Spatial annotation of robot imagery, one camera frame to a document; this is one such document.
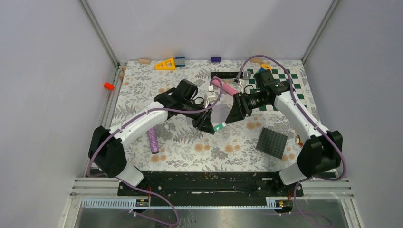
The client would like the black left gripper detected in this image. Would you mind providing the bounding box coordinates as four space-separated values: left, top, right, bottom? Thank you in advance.
182 99 215 134

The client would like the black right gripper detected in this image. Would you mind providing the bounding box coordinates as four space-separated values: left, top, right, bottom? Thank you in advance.
225 92 270 124

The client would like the green white glue stick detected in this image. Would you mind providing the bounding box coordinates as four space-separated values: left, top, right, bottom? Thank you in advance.
214 122 226 132

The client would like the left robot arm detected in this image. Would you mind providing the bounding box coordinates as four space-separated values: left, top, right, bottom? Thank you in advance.
87 79 222 195

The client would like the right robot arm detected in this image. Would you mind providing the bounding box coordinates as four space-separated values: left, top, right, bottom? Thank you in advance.
225 70 343 196

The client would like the pink microphone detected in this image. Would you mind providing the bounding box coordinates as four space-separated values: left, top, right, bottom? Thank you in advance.
211 79 238 96

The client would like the floral patterned table mat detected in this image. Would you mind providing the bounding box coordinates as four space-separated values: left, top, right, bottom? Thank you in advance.
111 60 301 171

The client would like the wooden block back right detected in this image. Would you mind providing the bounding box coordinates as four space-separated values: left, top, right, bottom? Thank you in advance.
250 57 265 64

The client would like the dark grey studded baseplate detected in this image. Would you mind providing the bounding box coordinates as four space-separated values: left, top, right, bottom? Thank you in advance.
255 127 288 159

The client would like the green white chessboard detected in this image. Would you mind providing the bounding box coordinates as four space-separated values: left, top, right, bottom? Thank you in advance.
247 68 309 112

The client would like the purple glitter microphone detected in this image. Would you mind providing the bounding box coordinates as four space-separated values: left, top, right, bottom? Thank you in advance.
147 127 160 154

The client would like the purple flat toy brick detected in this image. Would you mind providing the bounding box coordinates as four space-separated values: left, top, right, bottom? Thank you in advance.
210 57 221 63

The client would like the grey and blue brick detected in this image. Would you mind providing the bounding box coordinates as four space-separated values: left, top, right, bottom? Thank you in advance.
174 57 186 67

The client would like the yellow triangle shape toy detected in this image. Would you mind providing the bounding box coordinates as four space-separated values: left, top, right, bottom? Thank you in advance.
154 57 176 71

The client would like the multicolour brick stack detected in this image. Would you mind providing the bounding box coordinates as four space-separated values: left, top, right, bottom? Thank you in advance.
295 138 304 147

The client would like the light wooden block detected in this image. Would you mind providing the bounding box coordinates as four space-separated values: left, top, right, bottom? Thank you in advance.
138 58 151 65

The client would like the red plastic cylinder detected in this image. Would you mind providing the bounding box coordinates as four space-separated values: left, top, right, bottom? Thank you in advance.
103 82 115 91

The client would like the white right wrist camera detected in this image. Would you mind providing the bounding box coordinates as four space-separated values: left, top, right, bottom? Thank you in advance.
232 78 244 93

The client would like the orange yellow ring toy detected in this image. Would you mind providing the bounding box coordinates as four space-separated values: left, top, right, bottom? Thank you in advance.
261 63 272 70

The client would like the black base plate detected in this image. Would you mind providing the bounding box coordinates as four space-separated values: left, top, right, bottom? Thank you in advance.
86 169 337 207

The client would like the wooden block by rail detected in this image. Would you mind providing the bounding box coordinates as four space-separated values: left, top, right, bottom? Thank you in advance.
119 67 126 80

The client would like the aluminium side rail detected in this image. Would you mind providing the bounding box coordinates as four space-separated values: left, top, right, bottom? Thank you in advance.
96 62 127 128

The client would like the white perforated cable tray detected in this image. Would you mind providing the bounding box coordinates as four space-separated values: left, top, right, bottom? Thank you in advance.
81 197 284 210

